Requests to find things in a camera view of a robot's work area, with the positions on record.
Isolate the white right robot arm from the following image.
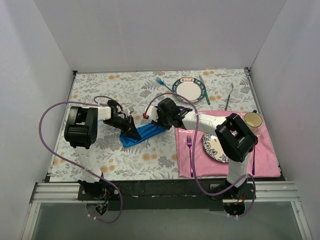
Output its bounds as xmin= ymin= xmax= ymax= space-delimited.
xmin=143 ymin=97 xmax=258 ymax=199

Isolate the teal handled knife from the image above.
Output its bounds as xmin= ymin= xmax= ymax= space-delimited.
xmin=198 ymin=74 xmax=211 ymax=105

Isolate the blue fork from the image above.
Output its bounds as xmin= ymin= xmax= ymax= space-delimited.
xmin=155 ymin=77 xmax=172 ymax=92

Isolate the blue satin napkin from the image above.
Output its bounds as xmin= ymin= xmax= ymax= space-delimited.
xmin=120 ymin=123 xmax=166 ymax=148

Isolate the purple metallic spoon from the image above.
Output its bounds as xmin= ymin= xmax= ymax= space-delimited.
xmin=251 ymin=148 xmax=256 ymax=176

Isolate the purple metallic fork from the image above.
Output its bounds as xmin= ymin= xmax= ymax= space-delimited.
xmin=186 ymin=135 xmax=194 ymax=178

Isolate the aluminium frame rail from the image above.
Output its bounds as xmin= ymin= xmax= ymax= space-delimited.
xmin=22 ymin=181 xmax=312 ymax=240

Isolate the pink floral placemat cloth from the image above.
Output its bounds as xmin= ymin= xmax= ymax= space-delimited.
xmin=175 ymin=123 xmax=281 ymax=178

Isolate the cream ceramic mug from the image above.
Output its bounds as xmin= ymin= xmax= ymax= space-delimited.
xmin=243 ymin=110 xmax=264 ymax=136

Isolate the blue floral dinner plate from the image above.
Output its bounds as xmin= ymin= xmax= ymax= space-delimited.
xmin=202 ymin=133 xmax=229 ymax=164

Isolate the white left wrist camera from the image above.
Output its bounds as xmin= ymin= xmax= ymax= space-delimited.
xmin=123 ymin=106 xmax=135 ymax=116

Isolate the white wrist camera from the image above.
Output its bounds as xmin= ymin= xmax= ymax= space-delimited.
xmin=142 ymin=105 xmax=158 ymax=122
xmin=123 ymin=106 xmax=135 ymax=116

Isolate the white plate teal rim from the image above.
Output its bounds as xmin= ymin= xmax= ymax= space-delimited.
xmin=172 ymin=77 xmax=205 ymax=103

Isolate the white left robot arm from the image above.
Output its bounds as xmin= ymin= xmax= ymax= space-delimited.
xmin=64 ymin=99 xmax=141 ymax=200

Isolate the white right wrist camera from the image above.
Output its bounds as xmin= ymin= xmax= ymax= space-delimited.
xmin=142 ymin=105 xmax=158 ymax=122

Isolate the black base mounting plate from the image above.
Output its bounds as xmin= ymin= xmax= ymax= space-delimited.
xmin=77 ymin=179 xmax=254 ymax=211

